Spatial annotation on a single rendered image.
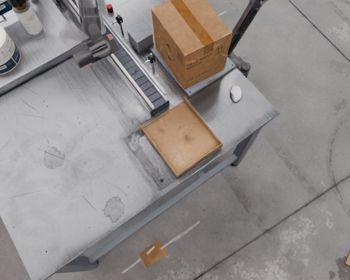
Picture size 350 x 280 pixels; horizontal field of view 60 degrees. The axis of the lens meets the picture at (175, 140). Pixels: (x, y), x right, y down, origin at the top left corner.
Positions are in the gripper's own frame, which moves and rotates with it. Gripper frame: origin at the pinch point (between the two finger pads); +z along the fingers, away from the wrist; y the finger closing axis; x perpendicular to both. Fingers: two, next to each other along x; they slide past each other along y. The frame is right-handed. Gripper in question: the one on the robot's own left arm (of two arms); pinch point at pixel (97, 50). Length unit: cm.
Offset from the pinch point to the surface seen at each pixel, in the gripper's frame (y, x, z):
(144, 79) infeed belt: -15.4, 21.3, 20.9
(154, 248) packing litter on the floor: 26, 125, 47
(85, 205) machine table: 37, 54, -1
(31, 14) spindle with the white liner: 15, -29, 43
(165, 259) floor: 23, 134, 42
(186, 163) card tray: -11, 60, -5
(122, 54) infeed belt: -13.6, 6.3, 33.1
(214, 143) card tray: -27, 59, -4
